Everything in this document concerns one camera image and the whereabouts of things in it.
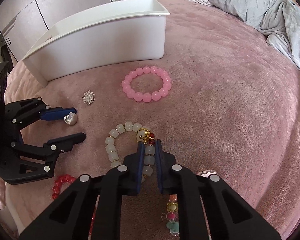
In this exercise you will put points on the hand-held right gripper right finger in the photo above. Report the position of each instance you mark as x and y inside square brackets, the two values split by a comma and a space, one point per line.
[159, 166]

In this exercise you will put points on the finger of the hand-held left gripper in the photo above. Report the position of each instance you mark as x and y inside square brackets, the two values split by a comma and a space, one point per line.
[55, 113]
[65, 142]

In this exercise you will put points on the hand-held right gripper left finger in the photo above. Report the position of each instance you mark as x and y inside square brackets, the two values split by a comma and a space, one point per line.
[140, 166]

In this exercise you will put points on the silver spiky brooch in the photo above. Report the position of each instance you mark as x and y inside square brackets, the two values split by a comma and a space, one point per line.
[88, 99]

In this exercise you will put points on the white plastic storage bin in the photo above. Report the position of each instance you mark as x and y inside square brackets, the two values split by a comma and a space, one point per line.
[102, 45]

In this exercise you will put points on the translucent pink trinket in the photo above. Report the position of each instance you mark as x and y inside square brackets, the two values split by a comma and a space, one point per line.
[206, 173]

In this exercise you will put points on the sliding door wardrobe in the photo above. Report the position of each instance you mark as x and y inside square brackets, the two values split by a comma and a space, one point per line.
[52, 2]

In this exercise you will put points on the grey blanket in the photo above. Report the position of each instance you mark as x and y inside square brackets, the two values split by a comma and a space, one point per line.
[260, 7]

